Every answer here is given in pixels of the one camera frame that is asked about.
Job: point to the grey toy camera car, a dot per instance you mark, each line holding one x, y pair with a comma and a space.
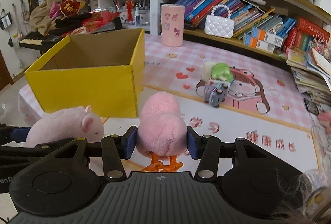
213, 92

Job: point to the pink plush chick orange feet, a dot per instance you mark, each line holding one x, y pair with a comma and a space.
162, 133

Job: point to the stack of magazines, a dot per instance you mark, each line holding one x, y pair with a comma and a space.
311, 72

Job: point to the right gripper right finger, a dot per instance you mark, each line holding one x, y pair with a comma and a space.
206, 149

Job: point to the red dictionary book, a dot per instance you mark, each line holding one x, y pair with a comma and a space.
312, 29

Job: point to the pink cylindrical container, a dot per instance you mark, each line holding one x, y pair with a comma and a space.
172, 21

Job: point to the white quilted pearl handbag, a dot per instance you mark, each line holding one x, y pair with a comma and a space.
219, 26

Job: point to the pink cartoon desk mat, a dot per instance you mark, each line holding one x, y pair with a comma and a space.
263, 104

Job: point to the red packaging bag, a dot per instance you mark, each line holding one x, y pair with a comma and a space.
101, 21

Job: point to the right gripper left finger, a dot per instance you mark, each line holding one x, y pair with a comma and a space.
116, 148

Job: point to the beige cloth pile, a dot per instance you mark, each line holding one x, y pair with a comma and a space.
42, 18

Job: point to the green frog toy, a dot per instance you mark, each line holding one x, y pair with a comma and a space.
216, 71

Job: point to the pink plush pig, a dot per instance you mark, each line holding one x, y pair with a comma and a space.
66, 123

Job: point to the orange white medicine box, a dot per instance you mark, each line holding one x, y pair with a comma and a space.
259, 44
267, 37

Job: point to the orange white medicine box upper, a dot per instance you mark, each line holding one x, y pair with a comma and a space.
267, 37

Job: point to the orange white medicine box lower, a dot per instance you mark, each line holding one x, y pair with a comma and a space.
259, 44

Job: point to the yellow cardboard box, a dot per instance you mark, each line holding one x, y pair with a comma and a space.
104, 71

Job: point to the black electric piano keyboard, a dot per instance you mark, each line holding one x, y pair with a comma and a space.
36, 41

